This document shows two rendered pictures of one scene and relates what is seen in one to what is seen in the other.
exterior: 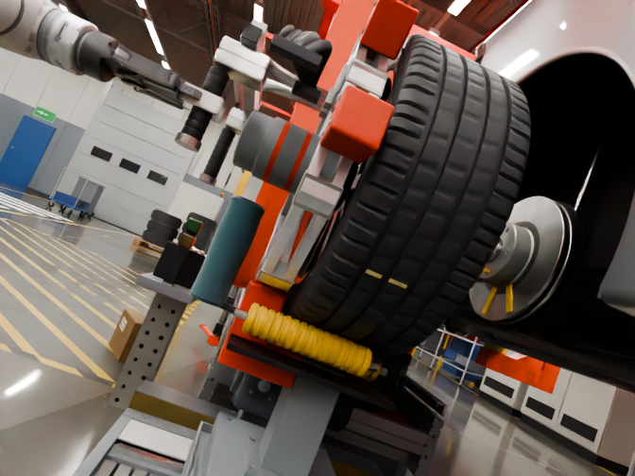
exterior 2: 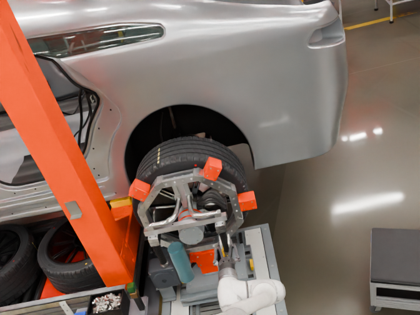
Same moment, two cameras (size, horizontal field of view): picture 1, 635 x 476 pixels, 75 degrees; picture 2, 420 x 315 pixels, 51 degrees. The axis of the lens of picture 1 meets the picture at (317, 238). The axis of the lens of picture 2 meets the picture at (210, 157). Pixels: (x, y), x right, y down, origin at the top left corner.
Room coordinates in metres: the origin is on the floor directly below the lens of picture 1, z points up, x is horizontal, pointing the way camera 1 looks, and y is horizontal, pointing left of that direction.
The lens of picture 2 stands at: (0.26, 1.80, 2.40)
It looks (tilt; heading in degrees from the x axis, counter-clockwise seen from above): 34 degrees down; 285
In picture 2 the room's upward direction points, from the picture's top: 16 degrees counter-clockwise
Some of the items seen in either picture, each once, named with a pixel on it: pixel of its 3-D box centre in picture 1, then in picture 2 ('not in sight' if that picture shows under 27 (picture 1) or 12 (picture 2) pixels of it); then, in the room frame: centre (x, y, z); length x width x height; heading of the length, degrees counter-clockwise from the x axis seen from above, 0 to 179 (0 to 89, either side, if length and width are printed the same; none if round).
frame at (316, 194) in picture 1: (317, 170); (190, 213); (0.90, 0.06, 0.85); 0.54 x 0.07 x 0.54; 8
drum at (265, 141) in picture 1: (287, 157); (190, 222); (0.89, 0.13, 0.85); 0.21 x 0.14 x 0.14; 98
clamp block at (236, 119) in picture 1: (245, 125); (154, 236); (1.05, 0.28, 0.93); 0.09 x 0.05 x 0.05; 98
